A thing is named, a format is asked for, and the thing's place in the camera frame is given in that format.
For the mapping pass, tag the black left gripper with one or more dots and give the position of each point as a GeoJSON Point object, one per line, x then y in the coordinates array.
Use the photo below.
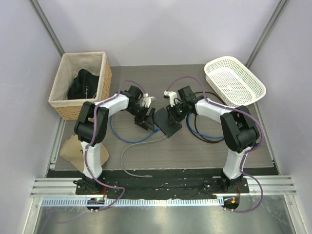
{"type": "Point", "coordinates": [149, 123]}

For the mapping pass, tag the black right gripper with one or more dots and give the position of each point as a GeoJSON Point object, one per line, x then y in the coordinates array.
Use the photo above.
{"type": "Point", "coordinates": [171, 111]}

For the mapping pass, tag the dark grey network switch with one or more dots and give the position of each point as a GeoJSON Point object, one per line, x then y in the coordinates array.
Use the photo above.
{"type": "Point", "coordinates": [162, 121]}

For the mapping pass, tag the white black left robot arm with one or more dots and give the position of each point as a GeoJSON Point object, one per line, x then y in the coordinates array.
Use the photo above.
{"type": "Point", "coordinates": [91, 128]}

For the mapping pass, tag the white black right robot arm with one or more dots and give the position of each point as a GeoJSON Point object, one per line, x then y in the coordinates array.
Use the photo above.
{"type": "Point", "coordinates": [239, 129]}

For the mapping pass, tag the white perforated plastic basket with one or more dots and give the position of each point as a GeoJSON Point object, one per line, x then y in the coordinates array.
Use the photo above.
{"type": "Point", "coordinates": [233, 81]}

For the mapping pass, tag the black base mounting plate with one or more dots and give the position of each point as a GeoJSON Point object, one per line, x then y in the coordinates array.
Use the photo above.
{"type": "Point", "coordinates": [139, 187]}

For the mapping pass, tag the black cloth in basket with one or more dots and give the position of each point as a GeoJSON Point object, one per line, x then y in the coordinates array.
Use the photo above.
{"type": "Point", "coordinates": [84, 86]}

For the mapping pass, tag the wicker basket with liner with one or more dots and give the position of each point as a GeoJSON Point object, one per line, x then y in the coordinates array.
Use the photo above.
{"type": "Point", "coordinates": [94, 62]}

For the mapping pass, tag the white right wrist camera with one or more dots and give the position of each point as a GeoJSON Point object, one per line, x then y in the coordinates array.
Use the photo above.
{"type": "Point", "coordinates": [171, 96]}

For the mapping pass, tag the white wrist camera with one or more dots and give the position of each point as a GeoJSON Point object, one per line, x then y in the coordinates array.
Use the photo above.
{"type": "Point", "coordinates": [171, 96]}
{"type": "Point", "coordinates": [147, 100]}

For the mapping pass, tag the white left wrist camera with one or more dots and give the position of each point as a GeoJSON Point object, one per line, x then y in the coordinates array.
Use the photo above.
{"type": "Point", "coordinates": [147, 100]}

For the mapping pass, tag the aluminium rail frame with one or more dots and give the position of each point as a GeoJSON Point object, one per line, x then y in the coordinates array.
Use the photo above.
{"type": "Point", "coordinates": [267, 185]}

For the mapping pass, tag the white slotted cable duct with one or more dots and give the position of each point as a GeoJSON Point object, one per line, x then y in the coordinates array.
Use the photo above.
{"type": "Point", "coordinates": [96, 202]}

